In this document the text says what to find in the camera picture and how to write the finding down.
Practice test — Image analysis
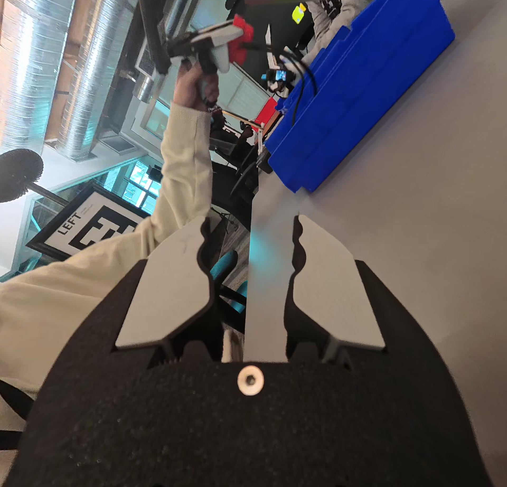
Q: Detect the black round disc stand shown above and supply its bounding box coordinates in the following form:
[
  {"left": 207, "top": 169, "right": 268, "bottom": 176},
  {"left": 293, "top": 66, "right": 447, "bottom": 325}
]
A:
[{"left": 0, "top": 148, "right": 68, "bottom": 207}]

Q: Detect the teal office chair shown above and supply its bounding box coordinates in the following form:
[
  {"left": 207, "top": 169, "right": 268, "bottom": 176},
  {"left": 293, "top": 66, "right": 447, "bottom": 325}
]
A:
[{"left": 209, "top": 249, "right": 249, "bottom": 314}]

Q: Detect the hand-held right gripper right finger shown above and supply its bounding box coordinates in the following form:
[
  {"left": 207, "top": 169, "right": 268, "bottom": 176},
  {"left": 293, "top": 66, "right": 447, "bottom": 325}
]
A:
[{"left": 285, "top": 214, "right": 387, "bottom": 363}]

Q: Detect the large black screen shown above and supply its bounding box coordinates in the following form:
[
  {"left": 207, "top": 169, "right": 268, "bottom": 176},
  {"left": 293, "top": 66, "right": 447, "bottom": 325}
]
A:
[{"left": 237, "top": 0, "right": 317, "bottom": 93}]

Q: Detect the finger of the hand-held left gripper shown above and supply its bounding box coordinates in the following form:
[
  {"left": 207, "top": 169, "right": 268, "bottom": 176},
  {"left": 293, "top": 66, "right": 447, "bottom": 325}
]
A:
[{"left": 189, "top": 23, "right": 244, "bottom": 48}]

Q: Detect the small black screen device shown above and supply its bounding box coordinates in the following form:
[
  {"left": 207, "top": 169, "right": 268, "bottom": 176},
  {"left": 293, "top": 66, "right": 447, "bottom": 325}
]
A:
[{"left": 261, "top": 66, "right": 298, "bottom": 96}]

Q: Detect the blue storage bin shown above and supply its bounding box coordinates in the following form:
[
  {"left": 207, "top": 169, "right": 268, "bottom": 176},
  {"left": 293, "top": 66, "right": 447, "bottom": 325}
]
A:
[{"left": 264, "top": 0, "right": 456, "bottom": 194}]

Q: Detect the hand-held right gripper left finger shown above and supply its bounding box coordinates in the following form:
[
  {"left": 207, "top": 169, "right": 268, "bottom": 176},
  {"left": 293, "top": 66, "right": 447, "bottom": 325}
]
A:
[{"left": 115, "top": 217, "right": 216, "bottom": 351}]

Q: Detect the black white marker board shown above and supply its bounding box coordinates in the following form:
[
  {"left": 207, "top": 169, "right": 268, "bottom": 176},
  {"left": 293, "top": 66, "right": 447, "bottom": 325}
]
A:
[{"left": 26, "top": 180, "right": 152, "bottom": 263}]

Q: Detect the black braided cable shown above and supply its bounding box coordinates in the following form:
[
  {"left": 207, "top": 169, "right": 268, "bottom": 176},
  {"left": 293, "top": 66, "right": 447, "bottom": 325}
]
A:
[{"left": 241, "top": 40, "right": 318, "bottom": 127}]

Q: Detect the wide silver ventilation duct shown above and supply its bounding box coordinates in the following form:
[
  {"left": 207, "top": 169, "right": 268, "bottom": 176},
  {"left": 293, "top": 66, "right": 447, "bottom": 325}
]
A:
[{"left": 0, "top": 0, "right": 80, "bottom": 155}]

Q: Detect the person's left hand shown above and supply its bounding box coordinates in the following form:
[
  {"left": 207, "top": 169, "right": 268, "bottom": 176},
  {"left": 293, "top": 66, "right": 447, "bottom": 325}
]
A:
[{"left": 173, "top": 56, "right": 221, "bottom": 112}]

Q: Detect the grey desk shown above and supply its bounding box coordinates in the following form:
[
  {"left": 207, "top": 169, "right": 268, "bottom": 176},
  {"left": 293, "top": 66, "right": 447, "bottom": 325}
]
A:
[{"left": 243, "top": 0, "right": 507, "bottom": 487}]

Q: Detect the light wooden board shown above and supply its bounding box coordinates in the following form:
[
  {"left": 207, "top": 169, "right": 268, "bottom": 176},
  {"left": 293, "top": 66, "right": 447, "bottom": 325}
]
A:
[{"left": 221, "top": 109, "right": 265, "bottom": 130}]

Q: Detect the red toy brick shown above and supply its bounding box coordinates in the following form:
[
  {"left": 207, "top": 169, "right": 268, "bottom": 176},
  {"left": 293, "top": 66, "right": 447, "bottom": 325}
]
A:
[{"left": 231, "top": 14, "right": 255, "bottom": 64}]

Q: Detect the red storage bin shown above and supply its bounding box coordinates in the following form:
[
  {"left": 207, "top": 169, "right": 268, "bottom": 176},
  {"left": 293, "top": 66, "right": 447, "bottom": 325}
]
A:
[{"left": 255, "top": 97, "right": 279, "bottom": 126}]

